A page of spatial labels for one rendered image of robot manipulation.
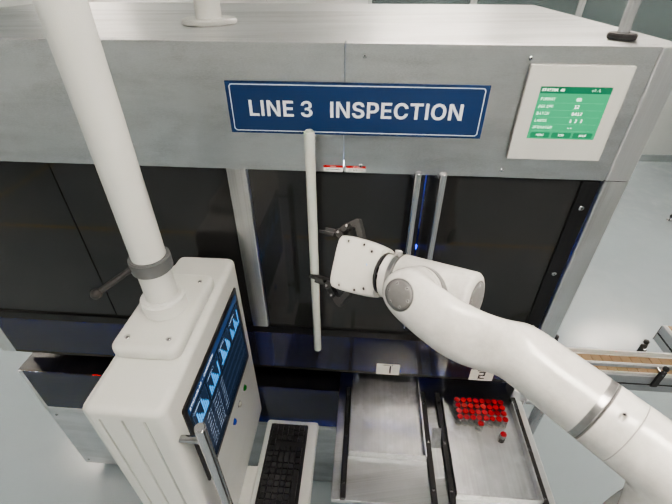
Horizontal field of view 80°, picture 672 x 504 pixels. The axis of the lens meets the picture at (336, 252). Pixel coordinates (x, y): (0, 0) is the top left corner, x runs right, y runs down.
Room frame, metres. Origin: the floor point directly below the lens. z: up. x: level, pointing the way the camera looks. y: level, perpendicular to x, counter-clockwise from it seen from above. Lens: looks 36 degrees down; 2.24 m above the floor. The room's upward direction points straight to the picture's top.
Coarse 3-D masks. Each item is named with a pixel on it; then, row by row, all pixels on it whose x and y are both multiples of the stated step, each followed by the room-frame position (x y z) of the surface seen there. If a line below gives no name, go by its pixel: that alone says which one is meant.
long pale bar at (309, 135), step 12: (312, 132) 0.89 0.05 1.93; (312, 144) 0.89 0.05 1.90; (312, 156) 0.88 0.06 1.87; (312, 168) 0.88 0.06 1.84; (312, 180) 0.88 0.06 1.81; (312, 192) 0.88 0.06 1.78; (312, 204) 0.88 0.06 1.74; (312, 216) 0.88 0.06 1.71; (312, 228) 0.88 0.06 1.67; (312, 240) 0.88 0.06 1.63; (312, 252) 0.88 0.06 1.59; (312, 264) 0.88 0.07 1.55; (312, 288) 0.89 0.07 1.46; (312, 300) 0.89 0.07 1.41; (312, 312) 0.89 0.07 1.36
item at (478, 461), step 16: (448, 416) 0.83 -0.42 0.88; (512, 416) 0.83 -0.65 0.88; (448, 432) 0.75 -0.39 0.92; (464, 432) 0.77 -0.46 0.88; (496, 432) 0.77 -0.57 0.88; (512, 432) 0.77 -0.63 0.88; (448, 448) 0.71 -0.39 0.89; (464, 448) 0.71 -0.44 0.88; (480, 448) 0.71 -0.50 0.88; (496, 448) 0.71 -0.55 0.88; (512, 448) 0.71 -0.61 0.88; (464, 464) 0.66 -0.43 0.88; (480, 464) 0.66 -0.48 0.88; (496, 464) 0.66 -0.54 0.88; (512, 464) 0.66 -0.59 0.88; (528, 464) 0.65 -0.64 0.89; (464, 480) 0.61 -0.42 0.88; (480, 480) 0.61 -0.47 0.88; (496, 480) 0.61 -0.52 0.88; (512, 480) 0.61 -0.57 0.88; (528, 480) 0.61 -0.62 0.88; (464, 496) 0.55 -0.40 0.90; (480, 496) 0.55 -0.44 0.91; (496, 496) 0.55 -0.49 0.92; (512, 496) 0.56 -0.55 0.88; (528, 496) 0.56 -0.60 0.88
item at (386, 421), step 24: (360, 384) 0.97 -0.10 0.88; (384, 384) 0.97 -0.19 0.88; (408, 384) 0.97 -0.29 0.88; (360, 408) 0.86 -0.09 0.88; (384, 408) 0.86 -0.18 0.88; (408, 408) 0.86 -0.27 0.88; (360, 432) 0.77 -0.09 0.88; (384, 432) 0.77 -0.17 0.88; (408, 432) 0.77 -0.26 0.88; (360, 456) 0.68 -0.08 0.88; (384, 456) 0.68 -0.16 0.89; (408, 456) 0.67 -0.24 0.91
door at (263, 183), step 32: (256, 192) 0.98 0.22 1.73; (288, 192) 0.97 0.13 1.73; (320, 192) 0.96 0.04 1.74; (352, 192) 0.96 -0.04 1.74; (384, 192) 0.95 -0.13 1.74; (256, 224) 0.98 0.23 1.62; (288, 224) 0.97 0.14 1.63; (320, 224) 0.96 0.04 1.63; (384, 224) 0.95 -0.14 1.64; (416, 224) 0.94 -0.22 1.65; (288, 256) 0.97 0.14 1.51; (320, 256) 0.96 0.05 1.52; (288, 288) 0.97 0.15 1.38; (320, 288) 0.96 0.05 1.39; (288, 320) 0.97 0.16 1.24; (352, 320) 0.96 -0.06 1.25; (384, 320) 0.95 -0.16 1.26
